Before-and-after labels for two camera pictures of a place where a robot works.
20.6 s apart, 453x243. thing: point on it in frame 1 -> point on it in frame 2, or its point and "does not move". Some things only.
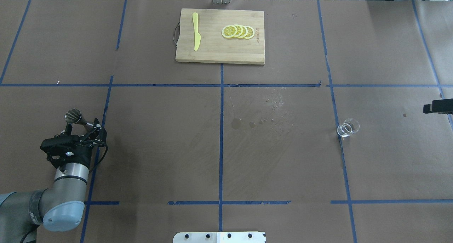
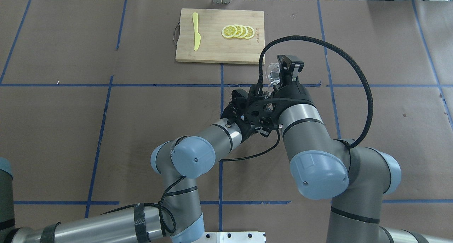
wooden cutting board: (213, 47) does not move
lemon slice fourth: (250, 33) does not move
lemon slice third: (245, 32) does not move
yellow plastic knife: (197, 37) does not move
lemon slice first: (229, 31) does not move
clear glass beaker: (350, 126) -> (272, 72)
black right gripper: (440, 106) -> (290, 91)
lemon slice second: (240, 31) does not move
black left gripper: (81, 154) -> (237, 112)
